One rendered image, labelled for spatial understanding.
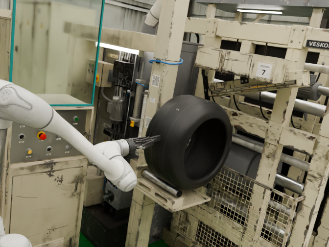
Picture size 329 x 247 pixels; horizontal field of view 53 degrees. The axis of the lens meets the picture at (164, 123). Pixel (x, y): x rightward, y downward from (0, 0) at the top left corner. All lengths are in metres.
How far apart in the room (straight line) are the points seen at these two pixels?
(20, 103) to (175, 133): 0.92
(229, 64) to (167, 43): 0.41
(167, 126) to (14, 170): 0.97
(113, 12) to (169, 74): 10.48
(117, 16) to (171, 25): 10.56
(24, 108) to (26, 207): 1.23
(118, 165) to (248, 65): 1.01
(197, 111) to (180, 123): 0.12
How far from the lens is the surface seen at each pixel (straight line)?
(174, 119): 1.88
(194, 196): 2.29
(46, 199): 2.39
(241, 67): 2.10
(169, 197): 2.08
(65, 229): 2.59
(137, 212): 2.50
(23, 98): 1.21
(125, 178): 1.54
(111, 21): 12.56
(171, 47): 2.18
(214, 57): 2.23
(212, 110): 1.97
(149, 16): 2.77
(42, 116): 1.26
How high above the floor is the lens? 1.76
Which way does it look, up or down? 14 degrees down
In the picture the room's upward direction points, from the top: 9 degrees clockwise
